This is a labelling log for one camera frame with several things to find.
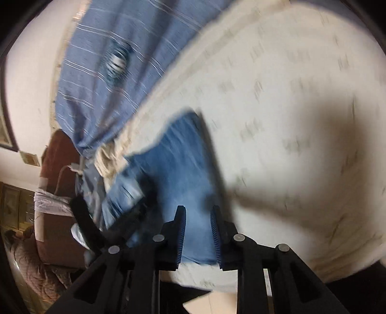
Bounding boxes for pink quilted blanket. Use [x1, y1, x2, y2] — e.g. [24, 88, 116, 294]
[10, 226, 73, 302]

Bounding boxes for white leaf-print bed sheet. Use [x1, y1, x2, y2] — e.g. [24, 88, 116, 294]
[121, 0, 386, 293]

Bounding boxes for wooden cabinet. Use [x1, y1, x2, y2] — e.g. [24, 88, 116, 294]
[0, 181, 37, 236]

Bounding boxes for cream cloth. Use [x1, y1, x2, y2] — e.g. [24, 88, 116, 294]
[95, 142, 130, 178]

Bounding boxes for blue plaid quilt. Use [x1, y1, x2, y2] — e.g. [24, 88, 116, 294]
[54, 0, 230, 157]

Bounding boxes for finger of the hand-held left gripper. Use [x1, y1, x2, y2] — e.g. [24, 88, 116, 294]
[119, 177, 159, 245]
[70, 196, 110, 252]

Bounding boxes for grey star-print quilt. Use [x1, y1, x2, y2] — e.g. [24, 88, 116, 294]
[71, 166, 106, 251]

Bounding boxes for lilac cloth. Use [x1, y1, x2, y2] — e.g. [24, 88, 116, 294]
[34, 190, 76, 216]

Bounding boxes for brown headboard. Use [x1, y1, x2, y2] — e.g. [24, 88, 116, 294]
[34, 130, 91, 268]

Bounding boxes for white charger cable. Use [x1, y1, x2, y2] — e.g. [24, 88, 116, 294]
[54, 166, 73, 194]

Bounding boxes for small wall picture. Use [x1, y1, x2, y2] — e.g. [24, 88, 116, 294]
[20, 152, 41, 166]

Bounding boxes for dark framed picture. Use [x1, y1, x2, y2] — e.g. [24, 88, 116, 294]
[0, 57, 20, 151]

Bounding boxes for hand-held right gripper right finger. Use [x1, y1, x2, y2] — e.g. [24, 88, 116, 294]
[210, 205, 352, 314]

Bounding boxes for blue denim pants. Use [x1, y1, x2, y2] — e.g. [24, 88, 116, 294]
[101, 110, 239, 266]

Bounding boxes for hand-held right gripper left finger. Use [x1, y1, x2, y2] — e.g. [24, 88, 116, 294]
[45, 205, 187, 314]

